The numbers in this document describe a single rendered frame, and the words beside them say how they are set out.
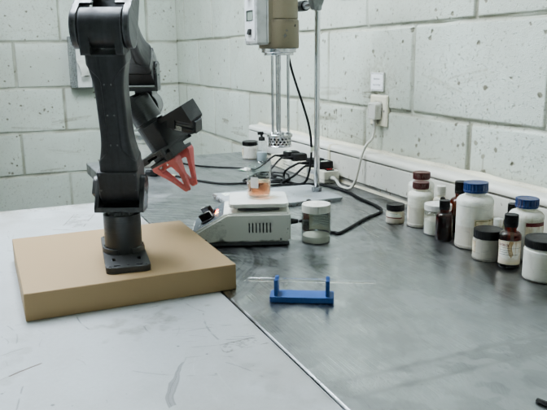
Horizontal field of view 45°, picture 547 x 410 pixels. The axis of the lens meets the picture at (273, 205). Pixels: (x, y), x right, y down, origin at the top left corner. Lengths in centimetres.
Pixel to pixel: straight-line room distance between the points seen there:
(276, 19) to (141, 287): 87
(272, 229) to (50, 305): 49
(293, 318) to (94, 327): 29
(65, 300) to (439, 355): 54
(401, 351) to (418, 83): 97
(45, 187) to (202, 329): 278
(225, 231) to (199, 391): 58
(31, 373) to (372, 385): 41
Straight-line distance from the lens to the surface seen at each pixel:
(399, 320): 99
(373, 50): 191
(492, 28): 153
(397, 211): 151
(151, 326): 98
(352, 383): 81
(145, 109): 130
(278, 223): 132
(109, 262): 110
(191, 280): 107
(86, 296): 104
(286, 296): 104
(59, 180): 368
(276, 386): 80
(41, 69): 362
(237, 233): 132
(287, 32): 169
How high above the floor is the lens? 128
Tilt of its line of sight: 13 degrees down
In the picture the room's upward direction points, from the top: 1 degrees counter-clockwise
